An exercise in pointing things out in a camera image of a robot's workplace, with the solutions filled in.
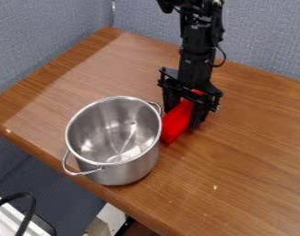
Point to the white table leg bracket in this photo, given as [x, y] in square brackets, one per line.
[107, 223]

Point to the red rectangular block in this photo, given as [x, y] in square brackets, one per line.
[176, 121]

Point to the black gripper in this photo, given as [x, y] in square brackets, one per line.
[190, 82]

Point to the stainless steel pot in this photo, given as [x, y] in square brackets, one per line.
[113, 139]

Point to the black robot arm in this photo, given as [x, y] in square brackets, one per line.
[202, 24]

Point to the white appliance with dark panel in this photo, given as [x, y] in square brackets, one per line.
[22, 223]

